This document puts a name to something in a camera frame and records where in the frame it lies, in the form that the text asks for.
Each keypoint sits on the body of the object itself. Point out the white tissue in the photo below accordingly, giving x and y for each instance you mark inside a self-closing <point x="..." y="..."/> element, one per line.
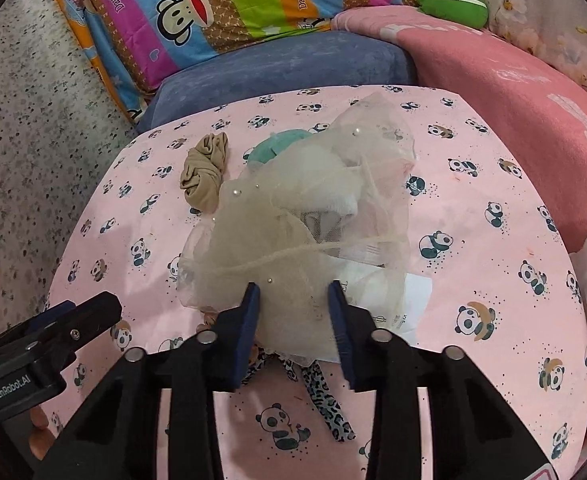
<point x="333" y="202"/>

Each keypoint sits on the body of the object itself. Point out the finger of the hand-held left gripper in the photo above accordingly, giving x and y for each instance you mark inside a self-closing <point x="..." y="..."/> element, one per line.
<point x="83" y="322"/>
<point x="48" y="316"/>

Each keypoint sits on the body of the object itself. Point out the colourful striped cartoon quilt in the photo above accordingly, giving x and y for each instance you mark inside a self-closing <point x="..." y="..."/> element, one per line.
<point x="198" y="10"/>

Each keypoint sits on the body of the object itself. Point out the person's left hand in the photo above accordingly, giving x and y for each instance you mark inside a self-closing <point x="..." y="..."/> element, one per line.
<point x="38" y="425"/>

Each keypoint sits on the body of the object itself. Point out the beige stocking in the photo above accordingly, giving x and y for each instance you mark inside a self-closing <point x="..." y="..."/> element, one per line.
<point x="203" y="170"/>

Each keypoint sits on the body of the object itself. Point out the cream mesh tulle cloth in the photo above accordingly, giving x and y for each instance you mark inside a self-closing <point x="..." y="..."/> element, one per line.
<point x="243" y="240"/>

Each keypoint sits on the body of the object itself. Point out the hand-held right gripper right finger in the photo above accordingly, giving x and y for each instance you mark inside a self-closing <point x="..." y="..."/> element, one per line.
<point x="343" y="340"/>

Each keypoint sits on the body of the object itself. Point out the pink blanket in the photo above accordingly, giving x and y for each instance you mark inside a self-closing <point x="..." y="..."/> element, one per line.
<point x="498" y="85"/>

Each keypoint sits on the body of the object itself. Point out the leopard print ribbon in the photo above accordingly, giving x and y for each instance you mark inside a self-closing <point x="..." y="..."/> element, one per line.
<point x="323" y="400"/>

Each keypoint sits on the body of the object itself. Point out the blue velvet cushion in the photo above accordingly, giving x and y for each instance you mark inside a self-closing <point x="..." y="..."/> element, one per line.
<point x="273" y="65"/>

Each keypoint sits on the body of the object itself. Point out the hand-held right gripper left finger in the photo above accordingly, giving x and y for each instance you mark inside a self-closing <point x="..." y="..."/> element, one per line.
<point x="246" y="340"/>

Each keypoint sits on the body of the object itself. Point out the grey floral bedding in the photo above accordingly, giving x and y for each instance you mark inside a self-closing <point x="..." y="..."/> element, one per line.
<point x="548" y="25"/>

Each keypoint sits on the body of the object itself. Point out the mint green soft object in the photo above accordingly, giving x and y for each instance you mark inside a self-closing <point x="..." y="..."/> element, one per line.
<point x="273" y="145"/>

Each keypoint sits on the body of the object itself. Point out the clear plastic package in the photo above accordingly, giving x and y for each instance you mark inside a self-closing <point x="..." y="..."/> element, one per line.
<point x="418" y="300"/>

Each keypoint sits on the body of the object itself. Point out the pink panda print cloth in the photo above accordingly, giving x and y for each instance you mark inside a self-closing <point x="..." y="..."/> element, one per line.
<point x="473" y="210"/>

